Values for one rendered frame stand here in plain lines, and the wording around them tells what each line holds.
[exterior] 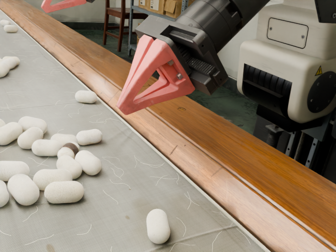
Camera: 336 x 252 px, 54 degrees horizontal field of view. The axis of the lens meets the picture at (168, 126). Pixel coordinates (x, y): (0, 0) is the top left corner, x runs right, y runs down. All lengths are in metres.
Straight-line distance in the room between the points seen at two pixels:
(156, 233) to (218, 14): 0.22
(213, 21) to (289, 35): 0.53
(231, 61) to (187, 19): 2.81
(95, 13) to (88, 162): 5.17
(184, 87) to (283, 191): 0.14
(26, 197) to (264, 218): 0.21
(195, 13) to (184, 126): 0.15
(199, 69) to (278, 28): 0.56
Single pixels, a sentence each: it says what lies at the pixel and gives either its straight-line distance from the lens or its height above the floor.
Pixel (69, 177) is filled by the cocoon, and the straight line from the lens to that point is 0.33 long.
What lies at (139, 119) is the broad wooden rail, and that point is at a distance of 0.47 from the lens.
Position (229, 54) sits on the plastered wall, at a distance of 3.17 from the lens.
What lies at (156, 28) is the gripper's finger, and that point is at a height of 0.89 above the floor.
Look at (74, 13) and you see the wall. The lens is 5.40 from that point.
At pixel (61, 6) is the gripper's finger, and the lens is 0.70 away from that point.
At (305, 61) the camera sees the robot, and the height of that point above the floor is 0.80.
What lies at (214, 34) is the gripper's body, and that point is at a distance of 0.34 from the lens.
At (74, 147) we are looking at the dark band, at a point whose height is 0.76.
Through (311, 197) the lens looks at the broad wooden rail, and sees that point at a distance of 0.35.
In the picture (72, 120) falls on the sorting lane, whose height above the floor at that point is 0.74.
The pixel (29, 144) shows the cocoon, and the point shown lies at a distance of 0.41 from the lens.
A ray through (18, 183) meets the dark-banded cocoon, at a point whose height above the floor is 0.76.
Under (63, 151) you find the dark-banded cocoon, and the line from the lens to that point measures 0.38.
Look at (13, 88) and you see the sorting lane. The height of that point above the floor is 0.74.
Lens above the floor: 0.94
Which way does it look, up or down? 25 degrees down
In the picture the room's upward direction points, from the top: 7 degrees clockwise
